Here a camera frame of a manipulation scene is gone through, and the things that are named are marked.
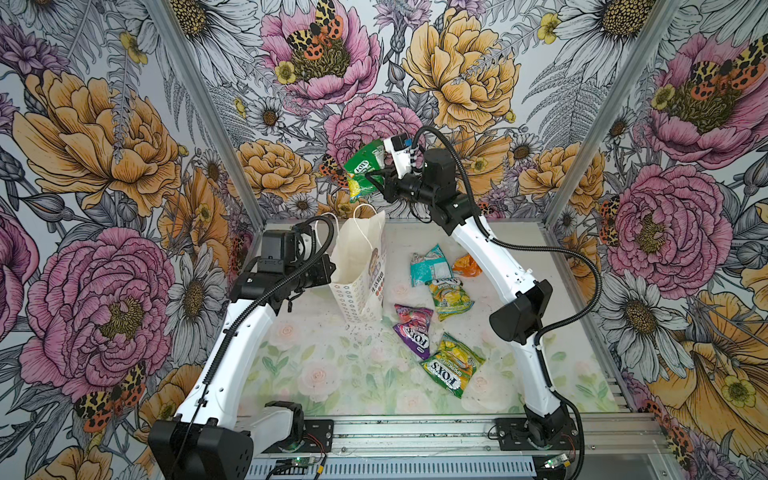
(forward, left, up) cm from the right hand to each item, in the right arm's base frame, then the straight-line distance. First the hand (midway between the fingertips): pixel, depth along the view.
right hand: (369, 180), depth 75 cm
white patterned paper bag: (0, +6, -29) cm, 30 cm away
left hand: (-17, +10, -16) cm, 25 cm away
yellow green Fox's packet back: (-11, -23, -37) cm, 45 cm away
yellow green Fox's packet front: (-33, -21, -36) cm, 53 cm away
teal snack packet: (0, -17, -36) cm, 40 cm away
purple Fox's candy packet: (-22, -11, -36) cm, 43 cm away
